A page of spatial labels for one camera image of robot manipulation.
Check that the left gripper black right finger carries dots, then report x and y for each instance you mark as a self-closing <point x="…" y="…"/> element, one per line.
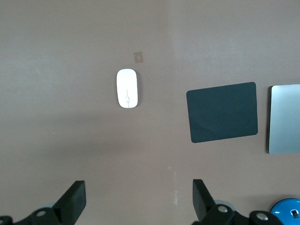
<point x="204" y="204"/>

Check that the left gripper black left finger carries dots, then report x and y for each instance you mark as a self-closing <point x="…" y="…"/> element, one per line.
<point x="70" y="201"/>

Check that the white computer mouse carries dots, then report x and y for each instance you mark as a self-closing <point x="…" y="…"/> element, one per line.
<point x="127" y="86"/>

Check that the black mouse pad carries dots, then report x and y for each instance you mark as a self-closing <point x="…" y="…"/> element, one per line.
<point x="222" y="112"/>

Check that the blue desk lamp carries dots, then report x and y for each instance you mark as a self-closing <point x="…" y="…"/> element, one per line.
<point x="283" y="211"/>

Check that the silver laptop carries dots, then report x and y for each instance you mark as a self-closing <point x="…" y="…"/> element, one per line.
<point x="286" y="119"/>

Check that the brown tape patch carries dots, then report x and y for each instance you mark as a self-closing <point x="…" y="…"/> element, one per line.
<point x="138" y="57"/>

